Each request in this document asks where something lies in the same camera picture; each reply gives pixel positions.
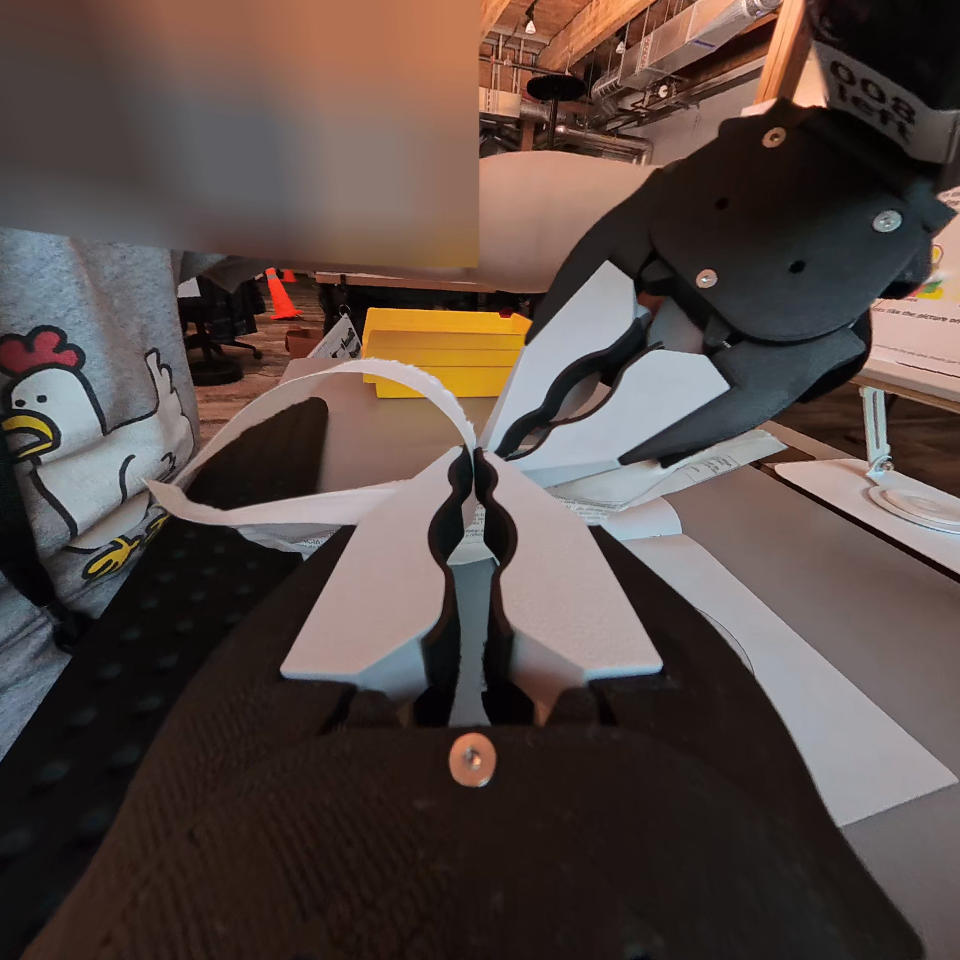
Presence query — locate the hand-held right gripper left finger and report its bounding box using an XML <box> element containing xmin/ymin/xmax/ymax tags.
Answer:
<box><xmin>281</xmin><ymin>444</ymin><xmax>481</xmax><ymax>725</ymax></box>

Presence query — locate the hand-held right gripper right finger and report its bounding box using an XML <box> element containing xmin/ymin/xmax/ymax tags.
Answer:
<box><xmin>476</xmin><ymin>448</ymin><xmax>666</xmax><ymax>725</ymax></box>

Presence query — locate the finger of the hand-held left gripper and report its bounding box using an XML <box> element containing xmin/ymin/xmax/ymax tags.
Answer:
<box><xmin>480</xmin><ymin>262</ymin><xmax>652</xmax><ymax>460</ymax></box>
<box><xmin>510</xmin><ymin>347</ymin><xmax>733</xmax><ymax>475</ymax></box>

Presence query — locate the white paper bag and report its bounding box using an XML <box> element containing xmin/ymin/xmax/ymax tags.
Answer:
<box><xmin>240</xmin><ymin>431</ymin><xmax>789</xmax><ymax>560</ymax></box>

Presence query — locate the yellow plastic bin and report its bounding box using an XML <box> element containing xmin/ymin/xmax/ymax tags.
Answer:
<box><xmin>362</xmin><ymin>307</ymin><xmax>534</xmax><ymax>399</ymax></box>

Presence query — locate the person's left forearm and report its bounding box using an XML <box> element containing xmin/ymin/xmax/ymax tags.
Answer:
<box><xmin>480</xmin><ymin>146</ymin><xmax>669</xmax><ymax>295</ymax></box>

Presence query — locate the grey desk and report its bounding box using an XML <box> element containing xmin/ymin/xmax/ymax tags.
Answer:
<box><xmin>281</xmin><ymin>358</ymin><xmax>960</xmax><ymax>960</ymax></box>

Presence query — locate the white instruction poster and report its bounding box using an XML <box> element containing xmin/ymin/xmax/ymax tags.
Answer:
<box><xmin>862</xmin><ymin>187</ymin><xmax>960</xmax><ymax>376</ymax></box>

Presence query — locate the white laminated tag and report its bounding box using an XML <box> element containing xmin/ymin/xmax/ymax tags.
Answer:
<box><xmin>307</xmin><ymin>311</ymin><xmax>363</xmax><ymax>360</ymax></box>

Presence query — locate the white instruction booklet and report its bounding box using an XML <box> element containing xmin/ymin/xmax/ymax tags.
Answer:
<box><xmin>622</xmin><ymin>517</ymin><xmax>954</xmax><ymax>826</ymax></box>

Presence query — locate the white poster stand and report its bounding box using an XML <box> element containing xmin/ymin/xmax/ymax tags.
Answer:
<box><xmin>772</xmin><ymin>382</ymin><xmax>960</xmax><ymax>535</ymax></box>

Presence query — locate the black perforated chair armrest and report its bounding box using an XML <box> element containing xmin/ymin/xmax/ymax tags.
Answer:
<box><xmin>0</xmin><ymin>396</ymin><xmax>331</xmax><ymax>886</ymax></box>

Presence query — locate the orange traffic cone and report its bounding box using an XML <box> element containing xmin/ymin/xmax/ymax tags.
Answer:
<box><xmin>264</xmin><ymin>267</ymin><xmax>301</xmax><ymax>320</ymax></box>

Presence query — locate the black office chair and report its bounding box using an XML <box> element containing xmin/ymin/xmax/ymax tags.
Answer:
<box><xmin>180</xmin><ymin>300</ymin><xmax>264</xmax><ymax>384</ymax></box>

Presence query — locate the grey chicken print shirt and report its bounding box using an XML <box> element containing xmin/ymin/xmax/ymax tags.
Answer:
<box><xmin>0</xmin><ymin>228</ymin><xmax>226</xmax><ymax>759</ymax></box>

